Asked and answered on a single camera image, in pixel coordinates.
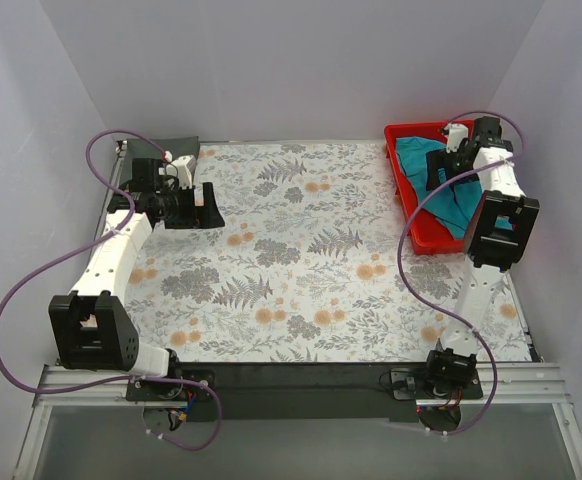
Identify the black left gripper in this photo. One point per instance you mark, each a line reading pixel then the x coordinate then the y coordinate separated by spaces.
pixel 190 206

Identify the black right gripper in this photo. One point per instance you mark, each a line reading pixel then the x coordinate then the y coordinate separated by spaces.
pixel 444 167

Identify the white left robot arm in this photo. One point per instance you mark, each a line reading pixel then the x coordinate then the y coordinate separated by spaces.
pixel 90 324

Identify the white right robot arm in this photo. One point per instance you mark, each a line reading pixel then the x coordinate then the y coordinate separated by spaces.
pixel 495 239

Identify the red plastic bin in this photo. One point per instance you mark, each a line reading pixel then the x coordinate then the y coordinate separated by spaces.
pixel 439 229

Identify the folded dark grey t shirt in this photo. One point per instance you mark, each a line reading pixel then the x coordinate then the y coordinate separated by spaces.
pixel 136 148

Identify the floral patterned table mat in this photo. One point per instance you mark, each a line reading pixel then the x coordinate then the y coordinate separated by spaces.
pixel 308 267

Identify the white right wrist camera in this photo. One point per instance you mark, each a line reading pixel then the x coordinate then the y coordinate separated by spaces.
pixel 455 134

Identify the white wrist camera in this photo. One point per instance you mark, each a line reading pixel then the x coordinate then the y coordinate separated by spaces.
pixel 182 167
pixel 455 134

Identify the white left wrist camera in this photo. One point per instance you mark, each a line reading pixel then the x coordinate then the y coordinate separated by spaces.
pixel 182 167

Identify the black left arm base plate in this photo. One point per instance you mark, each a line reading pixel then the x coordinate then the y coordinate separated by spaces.
pixel 171 387

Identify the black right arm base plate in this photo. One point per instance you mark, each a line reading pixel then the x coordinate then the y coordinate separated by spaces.
pixel 412 383

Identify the aluminium front frame rail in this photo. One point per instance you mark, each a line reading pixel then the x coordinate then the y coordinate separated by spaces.
pixel 307 421

